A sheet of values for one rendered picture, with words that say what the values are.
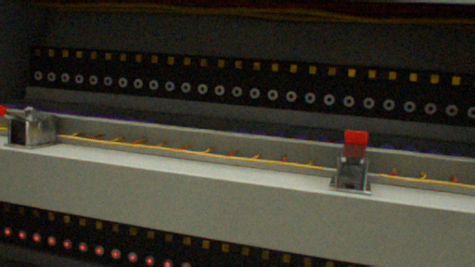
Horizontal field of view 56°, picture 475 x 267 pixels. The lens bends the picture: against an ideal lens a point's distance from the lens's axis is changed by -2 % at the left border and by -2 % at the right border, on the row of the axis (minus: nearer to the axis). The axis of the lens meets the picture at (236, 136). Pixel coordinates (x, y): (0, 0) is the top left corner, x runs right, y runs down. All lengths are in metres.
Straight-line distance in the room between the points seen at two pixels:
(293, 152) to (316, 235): 0.08
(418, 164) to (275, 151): 0.11
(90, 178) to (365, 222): 0.20
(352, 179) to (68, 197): 0.22
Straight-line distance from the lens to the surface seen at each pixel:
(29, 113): 0.41
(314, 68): 0.49
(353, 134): 0.25
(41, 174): 0.39
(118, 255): 0.52
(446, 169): 0.36
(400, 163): 0.36
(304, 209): 0.31
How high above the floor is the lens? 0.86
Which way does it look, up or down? 14 degrees up
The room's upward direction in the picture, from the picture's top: 10 degrees clockwise
